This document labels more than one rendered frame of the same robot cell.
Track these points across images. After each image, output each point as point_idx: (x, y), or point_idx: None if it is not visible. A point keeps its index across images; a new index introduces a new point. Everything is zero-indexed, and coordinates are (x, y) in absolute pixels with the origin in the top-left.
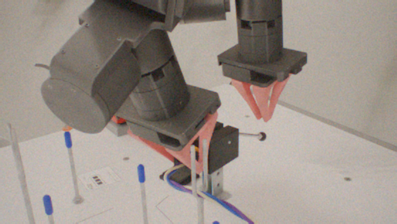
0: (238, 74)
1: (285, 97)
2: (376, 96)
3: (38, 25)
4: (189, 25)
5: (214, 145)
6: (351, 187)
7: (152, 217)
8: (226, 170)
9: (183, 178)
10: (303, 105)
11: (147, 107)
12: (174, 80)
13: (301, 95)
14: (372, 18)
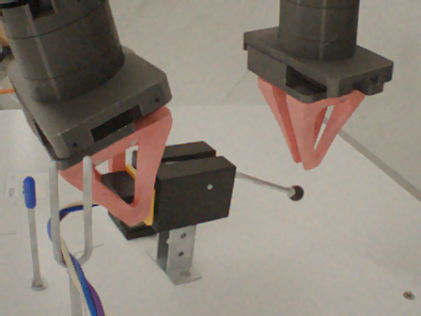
0: (269, 69)
1: (396, 152)
2: None
3: (138, 4)
4: None
5: (172, 184)
6: (408, 311)
7: (57, 269)
8: (220, 233)
9: (137, 225)
10: (413, 169)
11: (25, 71)
12: (75, 26)
13: (414, 155)
14: None
